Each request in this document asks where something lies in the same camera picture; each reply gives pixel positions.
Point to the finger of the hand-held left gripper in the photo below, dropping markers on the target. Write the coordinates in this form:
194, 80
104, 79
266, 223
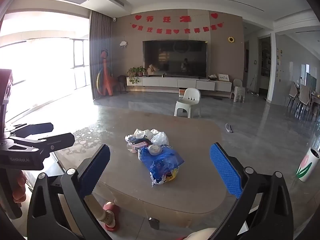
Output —
37, 128
60, 142

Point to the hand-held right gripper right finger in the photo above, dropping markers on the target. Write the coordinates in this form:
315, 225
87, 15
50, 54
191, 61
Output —
225, 170

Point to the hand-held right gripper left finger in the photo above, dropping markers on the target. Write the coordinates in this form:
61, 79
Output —
96, 166

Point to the person's left hand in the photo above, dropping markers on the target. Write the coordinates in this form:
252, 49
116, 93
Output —
20, 187

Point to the grey sock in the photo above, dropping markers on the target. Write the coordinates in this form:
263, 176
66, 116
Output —
228, 128

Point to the red slipper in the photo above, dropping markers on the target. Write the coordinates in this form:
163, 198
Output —
112, 208

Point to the small pink box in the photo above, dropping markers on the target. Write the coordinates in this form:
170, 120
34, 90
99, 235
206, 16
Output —
139, 146

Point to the person's left leg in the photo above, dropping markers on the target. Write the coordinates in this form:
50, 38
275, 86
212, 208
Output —
105, 215

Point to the person's leg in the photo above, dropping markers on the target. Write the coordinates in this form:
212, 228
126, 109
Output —
201, 234
105, 215

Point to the round white lid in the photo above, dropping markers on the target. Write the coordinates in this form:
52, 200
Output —
154, 149

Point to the blue plastic bag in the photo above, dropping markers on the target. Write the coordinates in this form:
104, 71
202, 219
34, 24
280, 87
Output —
160, 162

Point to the person's right leg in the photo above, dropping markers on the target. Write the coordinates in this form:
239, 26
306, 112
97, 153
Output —
201, 234

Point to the clear plastic bag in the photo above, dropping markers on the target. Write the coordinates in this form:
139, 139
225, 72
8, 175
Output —
160, 138

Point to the dark flat mat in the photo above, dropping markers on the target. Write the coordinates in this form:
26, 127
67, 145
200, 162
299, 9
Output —
217, 97

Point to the colourful hula hoop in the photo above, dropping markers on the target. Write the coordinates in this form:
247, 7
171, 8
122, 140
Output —
99, 81

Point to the orange dinosaur toy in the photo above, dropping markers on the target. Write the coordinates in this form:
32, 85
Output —
107, 77

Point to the stacked white plastic stools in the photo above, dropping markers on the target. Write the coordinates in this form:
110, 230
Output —
237, 90

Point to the white plastic chair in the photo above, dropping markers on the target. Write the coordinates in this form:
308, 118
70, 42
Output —
191, 96

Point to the small dark box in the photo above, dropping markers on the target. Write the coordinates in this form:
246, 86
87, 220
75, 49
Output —
154, 223

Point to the large window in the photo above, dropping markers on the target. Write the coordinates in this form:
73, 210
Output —
80, 55

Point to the white bin with tulip print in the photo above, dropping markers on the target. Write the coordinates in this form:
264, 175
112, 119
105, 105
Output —
310, 162

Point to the white mop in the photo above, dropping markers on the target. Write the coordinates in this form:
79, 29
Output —
252, 86

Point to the dark round stand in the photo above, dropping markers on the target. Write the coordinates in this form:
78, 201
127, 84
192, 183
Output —
122, 80

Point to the orange and white box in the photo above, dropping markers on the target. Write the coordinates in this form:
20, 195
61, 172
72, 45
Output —
182, 92

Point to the dark basket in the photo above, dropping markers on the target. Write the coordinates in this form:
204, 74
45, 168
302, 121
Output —
212, 77

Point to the grey curtain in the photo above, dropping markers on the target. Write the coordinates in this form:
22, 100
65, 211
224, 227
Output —
96, 55

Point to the green potted plant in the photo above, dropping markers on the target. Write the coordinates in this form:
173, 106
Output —
140, 70
132, 73

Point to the grey dining chair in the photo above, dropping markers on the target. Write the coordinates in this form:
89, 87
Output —
304, 100
293, 93

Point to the white television cabinet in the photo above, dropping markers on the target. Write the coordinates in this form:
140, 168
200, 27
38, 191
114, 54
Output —
162, 82

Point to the dining table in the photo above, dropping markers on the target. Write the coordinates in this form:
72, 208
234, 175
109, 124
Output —
315, 95

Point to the shelf unit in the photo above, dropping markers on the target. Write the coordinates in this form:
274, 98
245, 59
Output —
265, 57

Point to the large flat television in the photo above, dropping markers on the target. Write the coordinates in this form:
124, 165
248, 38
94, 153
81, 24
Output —
175, 57

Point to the dark green board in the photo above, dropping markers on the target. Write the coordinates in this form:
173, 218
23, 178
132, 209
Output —
311, 81

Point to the red paper banner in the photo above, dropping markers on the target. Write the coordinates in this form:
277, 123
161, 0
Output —
175, 30

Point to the red paper letter decoration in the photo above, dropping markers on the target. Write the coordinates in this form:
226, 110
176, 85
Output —
167, 18

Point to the white picture frame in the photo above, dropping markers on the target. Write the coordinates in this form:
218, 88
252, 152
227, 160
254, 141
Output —
223, 77

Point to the white cloud wall decoration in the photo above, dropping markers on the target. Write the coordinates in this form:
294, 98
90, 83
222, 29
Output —
123, 43

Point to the colourful wall stickers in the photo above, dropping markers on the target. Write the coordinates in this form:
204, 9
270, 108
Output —
280, 60

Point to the sunflower wall decoration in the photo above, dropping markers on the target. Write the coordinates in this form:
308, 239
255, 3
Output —
231, 39

